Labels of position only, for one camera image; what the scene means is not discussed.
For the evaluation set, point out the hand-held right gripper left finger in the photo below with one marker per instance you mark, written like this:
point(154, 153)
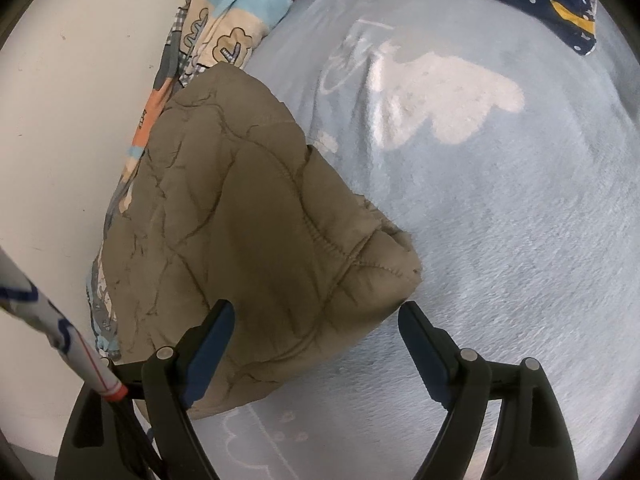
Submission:
point(210, 350)

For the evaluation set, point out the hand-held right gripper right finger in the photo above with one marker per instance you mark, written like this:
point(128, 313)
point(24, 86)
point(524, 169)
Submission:
point(422, 352)

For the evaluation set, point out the khaki quilted puffer jacket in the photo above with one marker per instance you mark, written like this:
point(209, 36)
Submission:
point(240, 240)

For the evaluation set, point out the light blue fleece blanket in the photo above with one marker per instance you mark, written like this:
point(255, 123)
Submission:
point(500, 235)

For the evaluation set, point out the white patterned pen red band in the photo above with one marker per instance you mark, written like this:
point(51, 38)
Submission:
point(65, 335)

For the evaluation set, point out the patchwork cartoon print blanket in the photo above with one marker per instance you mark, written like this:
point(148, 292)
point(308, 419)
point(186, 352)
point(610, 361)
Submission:
point(225, 25)

